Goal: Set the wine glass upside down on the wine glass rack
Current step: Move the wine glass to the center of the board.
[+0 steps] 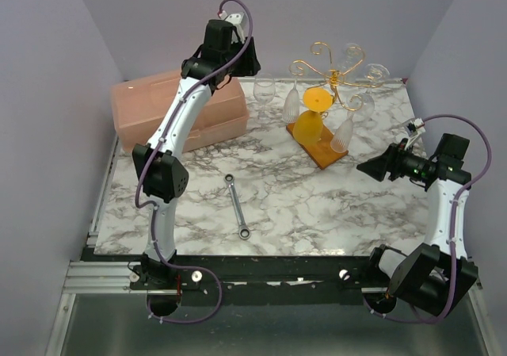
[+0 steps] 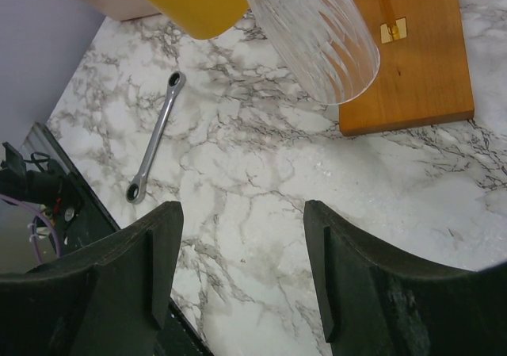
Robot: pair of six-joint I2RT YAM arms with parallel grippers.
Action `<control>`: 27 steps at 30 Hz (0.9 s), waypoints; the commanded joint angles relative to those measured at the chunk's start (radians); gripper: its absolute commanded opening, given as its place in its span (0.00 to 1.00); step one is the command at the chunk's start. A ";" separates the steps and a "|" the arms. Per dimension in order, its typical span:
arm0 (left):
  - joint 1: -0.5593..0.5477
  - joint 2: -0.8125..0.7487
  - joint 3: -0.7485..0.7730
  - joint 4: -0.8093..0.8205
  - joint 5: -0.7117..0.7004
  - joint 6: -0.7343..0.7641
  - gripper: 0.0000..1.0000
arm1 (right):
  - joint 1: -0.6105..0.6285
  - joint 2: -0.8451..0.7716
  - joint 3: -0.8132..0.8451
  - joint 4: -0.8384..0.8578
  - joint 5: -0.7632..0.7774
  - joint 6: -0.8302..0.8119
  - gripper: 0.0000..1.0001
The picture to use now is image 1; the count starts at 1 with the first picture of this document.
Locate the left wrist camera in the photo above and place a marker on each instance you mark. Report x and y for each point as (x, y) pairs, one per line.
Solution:
(238, 20)

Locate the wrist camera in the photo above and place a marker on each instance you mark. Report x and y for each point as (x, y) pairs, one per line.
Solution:
(415, 128)
(238, 20)

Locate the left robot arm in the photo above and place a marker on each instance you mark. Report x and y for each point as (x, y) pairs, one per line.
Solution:
(227, 52)

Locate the silver ratchet wrench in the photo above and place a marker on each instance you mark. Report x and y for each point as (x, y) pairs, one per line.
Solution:
(243, 230)

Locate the yellow plastic wine glass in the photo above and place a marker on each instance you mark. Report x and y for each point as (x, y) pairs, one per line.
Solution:
(309, 125)

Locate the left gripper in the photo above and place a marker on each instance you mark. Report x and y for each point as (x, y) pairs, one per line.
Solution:
(249, 65)

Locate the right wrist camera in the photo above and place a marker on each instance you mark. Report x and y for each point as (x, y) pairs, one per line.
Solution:
(415, 128)

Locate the short clear goblet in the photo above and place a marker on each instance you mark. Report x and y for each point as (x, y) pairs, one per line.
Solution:
(352, 57)

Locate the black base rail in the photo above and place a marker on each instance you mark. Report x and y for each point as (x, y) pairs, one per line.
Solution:
(203, 280)

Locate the clear wine glass back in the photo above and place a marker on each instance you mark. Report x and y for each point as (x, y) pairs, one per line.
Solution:
(264, 90)

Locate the gold wire glass rack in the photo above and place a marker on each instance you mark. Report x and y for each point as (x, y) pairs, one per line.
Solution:
(341, 87)

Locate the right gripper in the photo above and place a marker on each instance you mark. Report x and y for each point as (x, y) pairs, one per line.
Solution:
(390, 161)

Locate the clear wine glass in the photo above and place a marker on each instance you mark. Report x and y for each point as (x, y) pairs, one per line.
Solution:
(376, 74)
(264, 90)

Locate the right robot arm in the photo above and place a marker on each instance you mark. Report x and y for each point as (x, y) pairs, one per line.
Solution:
(437, 272)

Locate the pink plastic storage box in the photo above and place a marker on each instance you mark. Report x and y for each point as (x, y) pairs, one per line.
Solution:
(139, 105)

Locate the ribbed clear champagne flute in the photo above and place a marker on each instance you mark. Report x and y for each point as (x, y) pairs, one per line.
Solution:
(290, 112)

